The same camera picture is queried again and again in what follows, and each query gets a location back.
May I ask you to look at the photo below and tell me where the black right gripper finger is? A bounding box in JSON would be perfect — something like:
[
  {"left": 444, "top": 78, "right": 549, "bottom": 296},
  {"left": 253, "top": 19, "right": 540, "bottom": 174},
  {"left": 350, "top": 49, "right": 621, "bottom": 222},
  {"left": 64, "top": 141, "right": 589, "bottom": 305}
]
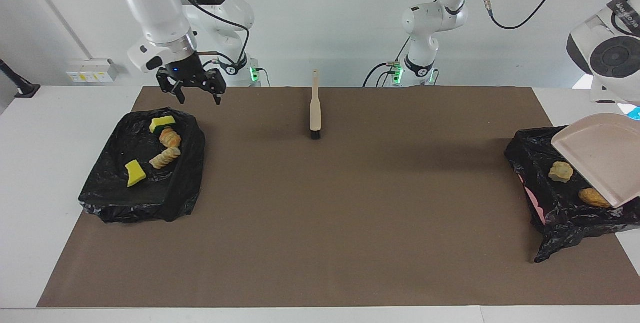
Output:
[
  {"left": 205, "top": 69, "right": 227, "bottom": 106},
  {"left": 156, "top": 68, "right": 187, "bottom": 105}
]

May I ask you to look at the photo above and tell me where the yellow sponge piece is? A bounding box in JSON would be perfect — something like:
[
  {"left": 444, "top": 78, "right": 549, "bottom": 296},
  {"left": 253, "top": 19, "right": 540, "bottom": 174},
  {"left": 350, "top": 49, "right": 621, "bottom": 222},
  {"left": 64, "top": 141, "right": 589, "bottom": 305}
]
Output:
[
  {"left": 149, "top": 115, "right": 177, "bottom": 135},
  {"left": 125, "top": 159, "right": 147, "bottom": 188}
]

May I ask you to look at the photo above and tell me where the croissant piece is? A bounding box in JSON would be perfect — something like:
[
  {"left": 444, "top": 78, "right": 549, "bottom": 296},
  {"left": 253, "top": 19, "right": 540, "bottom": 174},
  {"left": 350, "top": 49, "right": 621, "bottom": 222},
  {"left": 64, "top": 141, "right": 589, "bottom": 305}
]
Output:
[{"left": 159, "top": 127, "right": 182, "bottom": 149}]

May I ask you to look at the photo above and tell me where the beige foam chunk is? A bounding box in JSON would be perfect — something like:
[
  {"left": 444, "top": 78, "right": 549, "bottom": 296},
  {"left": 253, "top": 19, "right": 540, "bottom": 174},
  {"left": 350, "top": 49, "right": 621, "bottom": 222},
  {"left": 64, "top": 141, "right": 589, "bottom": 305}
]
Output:
[
  {"left": 149, "top": 146, "right": 182, "bottom": 170},
  {"left": 548, "top": 161, "right": 575, "bottom": 184}
]

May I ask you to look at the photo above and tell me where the beige brush with black bristles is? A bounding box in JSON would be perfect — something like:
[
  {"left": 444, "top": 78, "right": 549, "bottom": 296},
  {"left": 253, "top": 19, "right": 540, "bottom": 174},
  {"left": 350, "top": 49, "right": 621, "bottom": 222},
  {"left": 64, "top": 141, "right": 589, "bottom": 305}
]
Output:
[{"left": 309, "top": 69, "right": 322, "bottom": 140}]

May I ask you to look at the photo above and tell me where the brown foam chunk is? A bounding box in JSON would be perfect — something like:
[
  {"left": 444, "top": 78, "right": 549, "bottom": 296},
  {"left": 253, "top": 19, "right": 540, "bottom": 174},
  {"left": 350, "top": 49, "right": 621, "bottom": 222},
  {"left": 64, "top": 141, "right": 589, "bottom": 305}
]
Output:
[{"left": 578, "top": 188, "right": 613, "bottom": 209}]

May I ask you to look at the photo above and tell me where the beige plastic dustpan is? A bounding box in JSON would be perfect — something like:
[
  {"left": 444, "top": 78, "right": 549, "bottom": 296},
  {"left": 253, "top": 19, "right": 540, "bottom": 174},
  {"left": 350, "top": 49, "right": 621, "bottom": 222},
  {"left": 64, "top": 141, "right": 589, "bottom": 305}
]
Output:
[{"left": 551, "top": 113, "right": 640, "bottom": 209}]

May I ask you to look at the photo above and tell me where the black plastic trash bag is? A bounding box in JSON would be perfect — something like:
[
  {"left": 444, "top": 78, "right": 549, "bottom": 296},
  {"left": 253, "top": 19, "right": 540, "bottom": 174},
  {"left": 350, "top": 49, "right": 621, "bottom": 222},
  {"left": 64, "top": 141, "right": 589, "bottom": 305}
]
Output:
[
  {"left": 504, "top": 124, "right": 640, "bottom": 264},
  {"left": 78, "top": 108, "right": 206, "bottom": 224}
]

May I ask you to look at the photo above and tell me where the pink plastic bin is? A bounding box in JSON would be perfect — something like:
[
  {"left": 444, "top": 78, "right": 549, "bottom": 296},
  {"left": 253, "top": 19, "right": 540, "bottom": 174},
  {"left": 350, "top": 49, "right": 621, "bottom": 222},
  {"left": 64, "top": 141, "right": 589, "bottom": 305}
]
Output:
[{"left": 518, "top": 173, "right": 547, "bottom": 226}]

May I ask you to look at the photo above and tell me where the brown paper table mat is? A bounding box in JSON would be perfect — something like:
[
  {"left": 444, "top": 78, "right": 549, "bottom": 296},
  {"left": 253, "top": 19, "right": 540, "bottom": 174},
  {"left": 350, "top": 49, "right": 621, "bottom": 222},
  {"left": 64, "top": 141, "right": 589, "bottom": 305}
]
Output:
[{"left": 37, "top": 86, "right": 640, "bottom": 309}]

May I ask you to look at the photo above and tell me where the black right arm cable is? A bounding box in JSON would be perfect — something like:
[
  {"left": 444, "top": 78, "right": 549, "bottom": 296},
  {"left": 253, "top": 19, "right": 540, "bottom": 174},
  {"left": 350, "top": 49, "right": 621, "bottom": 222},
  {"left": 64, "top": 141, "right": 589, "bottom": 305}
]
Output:
[{"left": 170, "top": 0, "right": 251, "bottom": 76}]

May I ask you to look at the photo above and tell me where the white wall outlet box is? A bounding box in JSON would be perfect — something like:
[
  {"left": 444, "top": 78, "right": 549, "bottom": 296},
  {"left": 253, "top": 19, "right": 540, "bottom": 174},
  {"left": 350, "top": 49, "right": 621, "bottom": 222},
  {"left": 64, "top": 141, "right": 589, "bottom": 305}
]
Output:
[{"left": 65, "top": 58, "right": 121, "bottom": 84}]

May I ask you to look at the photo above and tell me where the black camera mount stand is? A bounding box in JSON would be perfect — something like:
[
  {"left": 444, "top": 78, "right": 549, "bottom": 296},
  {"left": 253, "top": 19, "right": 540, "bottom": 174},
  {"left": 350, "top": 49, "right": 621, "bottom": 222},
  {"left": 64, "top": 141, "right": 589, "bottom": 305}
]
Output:
[{"left": 0, "top": 59, "right": 41, "bottom": 99}]

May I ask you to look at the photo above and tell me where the black base cable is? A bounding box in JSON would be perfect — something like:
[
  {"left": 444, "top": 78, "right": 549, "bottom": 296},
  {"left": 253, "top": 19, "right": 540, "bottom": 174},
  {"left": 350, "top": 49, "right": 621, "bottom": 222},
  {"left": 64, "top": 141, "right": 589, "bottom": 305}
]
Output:
[{"left": 363, "top": 60, "right": 401, "bottom": 88}]

